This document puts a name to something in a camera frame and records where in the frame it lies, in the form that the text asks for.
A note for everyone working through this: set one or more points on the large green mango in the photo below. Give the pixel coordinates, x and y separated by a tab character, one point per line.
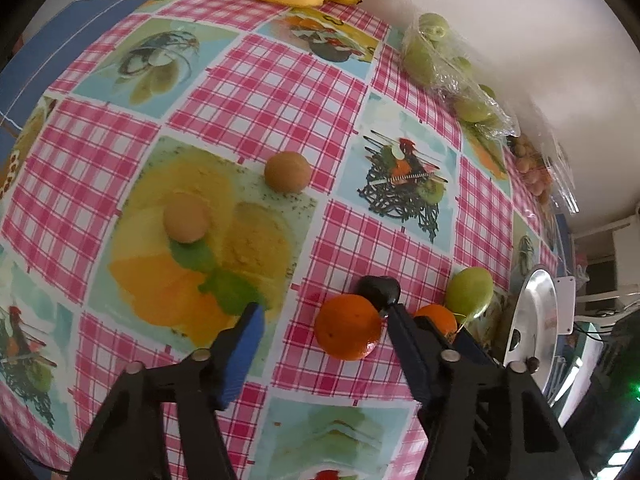
469	292

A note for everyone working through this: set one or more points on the dark plum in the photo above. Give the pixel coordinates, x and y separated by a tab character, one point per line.
378	290

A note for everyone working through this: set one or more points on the pink checked fruit-print tablecloth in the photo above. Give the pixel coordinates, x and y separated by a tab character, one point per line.
225	85

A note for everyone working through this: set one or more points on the large orange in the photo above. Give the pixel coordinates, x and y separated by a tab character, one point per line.
436	319

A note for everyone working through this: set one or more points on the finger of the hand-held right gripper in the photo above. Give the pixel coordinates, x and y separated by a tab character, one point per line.
475	347

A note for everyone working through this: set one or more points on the clear bag green fruits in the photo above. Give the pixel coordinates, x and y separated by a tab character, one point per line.
440	75

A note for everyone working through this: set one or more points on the pile of brown longans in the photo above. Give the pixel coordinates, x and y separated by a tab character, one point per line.
532	175

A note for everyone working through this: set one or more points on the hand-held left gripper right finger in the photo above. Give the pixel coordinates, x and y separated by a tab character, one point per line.
411	355

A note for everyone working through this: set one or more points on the round metal plate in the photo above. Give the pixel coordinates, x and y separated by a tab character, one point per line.
535	310

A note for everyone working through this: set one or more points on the group of small green apples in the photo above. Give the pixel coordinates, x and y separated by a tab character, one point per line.
420	60

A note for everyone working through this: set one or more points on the medium orange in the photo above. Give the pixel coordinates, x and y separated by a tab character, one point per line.
348	327

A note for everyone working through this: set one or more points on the clear plastic lidded box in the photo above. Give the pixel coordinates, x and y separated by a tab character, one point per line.
560	170

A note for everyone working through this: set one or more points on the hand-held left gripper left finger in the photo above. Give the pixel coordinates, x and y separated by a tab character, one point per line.
245	355

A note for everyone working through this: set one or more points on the brown longan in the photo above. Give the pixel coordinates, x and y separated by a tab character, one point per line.
286	172
186	220

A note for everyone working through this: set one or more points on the blue cloth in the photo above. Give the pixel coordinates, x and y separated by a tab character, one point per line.
75	10

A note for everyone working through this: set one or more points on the white plastic box device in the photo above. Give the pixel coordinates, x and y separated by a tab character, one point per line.
567	305

